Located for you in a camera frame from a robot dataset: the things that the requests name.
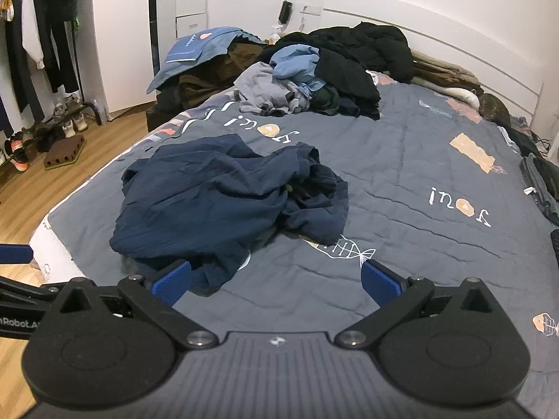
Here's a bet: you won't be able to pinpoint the grey sweatshirt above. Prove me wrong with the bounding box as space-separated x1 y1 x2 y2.
235 61 312 117

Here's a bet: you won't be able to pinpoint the grey printed quilt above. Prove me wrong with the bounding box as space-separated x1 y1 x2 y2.
44 79 559 419

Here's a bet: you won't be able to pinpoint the white wardrobe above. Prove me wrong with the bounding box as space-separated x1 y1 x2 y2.
92 0 210 120

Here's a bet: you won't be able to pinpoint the camouflage garment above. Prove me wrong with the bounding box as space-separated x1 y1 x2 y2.
477 94 513 126

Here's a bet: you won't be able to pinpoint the brown corduroy garment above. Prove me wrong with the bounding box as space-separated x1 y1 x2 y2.
175 37 268 112

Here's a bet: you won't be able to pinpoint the brown cardboard cat house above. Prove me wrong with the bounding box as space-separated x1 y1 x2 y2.
43 134 87 171

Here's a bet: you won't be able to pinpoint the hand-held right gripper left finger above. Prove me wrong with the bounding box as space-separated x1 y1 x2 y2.
56 259 220 351

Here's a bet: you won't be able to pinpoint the black down jacket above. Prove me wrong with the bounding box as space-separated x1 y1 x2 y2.
308 22 415 84

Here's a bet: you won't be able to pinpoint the black garment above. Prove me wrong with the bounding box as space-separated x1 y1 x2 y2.
279 30 383 119

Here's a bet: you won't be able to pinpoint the blue printed cloth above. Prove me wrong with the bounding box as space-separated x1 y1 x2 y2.
146 25 268 95

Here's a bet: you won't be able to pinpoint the white mattress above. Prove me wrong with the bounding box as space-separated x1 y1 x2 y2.
30 216 90 286

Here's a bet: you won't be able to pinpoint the grey folded pants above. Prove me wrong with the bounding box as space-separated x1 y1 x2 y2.
520 153 552 219

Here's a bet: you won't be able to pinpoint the olive brown coat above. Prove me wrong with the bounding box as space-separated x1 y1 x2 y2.
411 50 483 93

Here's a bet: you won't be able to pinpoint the row of hanging clothes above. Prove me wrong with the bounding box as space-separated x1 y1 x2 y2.
0 0 84 114

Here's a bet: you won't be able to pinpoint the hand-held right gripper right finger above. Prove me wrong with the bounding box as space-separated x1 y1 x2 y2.
334 259 504 351

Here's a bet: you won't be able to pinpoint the light blue shirt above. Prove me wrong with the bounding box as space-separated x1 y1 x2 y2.
268 45 326 97

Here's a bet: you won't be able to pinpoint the clothes rack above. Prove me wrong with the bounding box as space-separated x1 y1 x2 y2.
0 0 103 158

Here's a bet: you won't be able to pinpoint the dark navy garment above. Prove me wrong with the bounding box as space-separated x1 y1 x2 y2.
338 95 364 117

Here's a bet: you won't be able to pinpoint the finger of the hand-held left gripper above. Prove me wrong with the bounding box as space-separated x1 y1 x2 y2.
0 244 35 266
0 275 66 304

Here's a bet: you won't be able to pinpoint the brown folded blankets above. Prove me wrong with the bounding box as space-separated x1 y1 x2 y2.
322 0 546 131

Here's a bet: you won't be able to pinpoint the dark folded garment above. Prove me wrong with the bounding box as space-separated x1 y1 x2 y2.
535 157 559 225

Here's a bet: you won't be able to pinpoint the orange black sneaker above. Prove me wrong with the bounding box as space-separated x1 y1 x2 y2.
3 137 30 172

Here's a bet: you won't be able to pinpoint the dark green garment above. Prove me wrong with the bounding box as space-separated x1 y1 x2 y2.
308 85 340 115

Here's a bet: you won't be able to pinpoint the white rolled cloth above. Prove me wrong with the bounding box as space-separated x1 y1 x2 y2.
439 86 482 109

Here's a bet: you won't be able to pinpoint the navy blue t-shirt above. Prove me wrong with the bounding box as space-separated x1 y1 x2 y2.
109 133 350 296

